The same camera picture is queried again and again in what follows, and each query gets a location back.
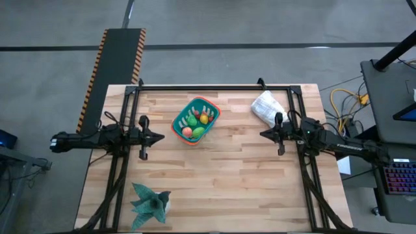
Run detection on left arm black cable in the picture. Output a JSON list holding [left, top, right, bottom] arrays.
[[97, 110, 131, 131]]

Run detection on black device with blue light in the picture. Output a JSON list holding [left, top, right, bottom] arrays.
[[0, 129, 18, 150]]

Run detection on green folded cloth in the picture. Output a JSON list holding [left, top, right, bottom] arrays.
[[129, 182, 172, 231]]

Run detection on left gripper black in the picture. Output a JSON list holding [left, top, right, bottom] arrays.
[[128, 114, 166, 161]]

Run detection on grey metal cart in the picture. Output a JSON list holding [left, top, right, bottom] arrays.
[[0, 146, 53, 234]]

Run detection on black aluminium table frame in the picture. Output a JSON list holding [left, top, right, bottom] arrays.
[[73, 77, 355, 234]]

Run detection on black ramp with hazard stripes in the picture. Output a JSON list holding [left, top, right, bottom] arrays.
[[76, 28, 146, 134]]

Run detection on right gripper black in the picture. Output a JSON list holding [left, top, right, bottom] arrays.
[[259, 111, 296, 157]]

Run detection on white plant pot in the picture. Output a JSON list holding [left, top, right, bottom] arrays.
[[157, 191, 172, 214]]

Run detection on white crumpled cloth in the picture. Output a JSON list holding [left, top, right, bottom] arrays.
[[250, 90, 290, 129]]

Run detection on tablet with blue screen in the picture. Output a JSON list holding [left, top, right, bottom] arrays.
[[392, 103, 416, 123]]

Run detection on backlit keyboard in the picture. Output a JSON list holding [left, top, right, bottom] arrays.
[[382, 157, 416, 196]]

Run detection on white paper sheet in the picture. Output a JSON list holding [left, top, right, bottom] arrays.
[[336, 155, 352, 176]]

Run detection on grey desk with pole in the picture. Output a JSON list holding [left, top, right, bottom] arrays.
[[359, 59, 416, 146]]

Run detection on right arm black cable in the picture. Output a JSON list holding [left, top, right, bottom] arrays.
[[286, 109, 326, 153]]

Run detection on teal basket with orange rim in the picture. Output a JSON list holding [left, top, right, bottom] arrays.
[[170, 96, 222, 146]]

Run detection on yellow cable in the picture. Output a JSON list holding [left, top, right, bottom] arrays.
[[330, 88, 370, 131]]

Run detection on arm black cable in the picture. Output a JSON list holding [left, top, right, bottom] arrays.
[[286, 109, 326, 153], [97, 110, 131, 131]]

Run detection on grey keyboard desk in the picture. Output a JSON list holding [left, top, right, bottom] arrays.
[[367, 142, 416, 226]]

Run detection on black pole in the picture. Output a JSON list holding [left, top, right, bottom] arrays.
[[372, 31, 416, 72]]

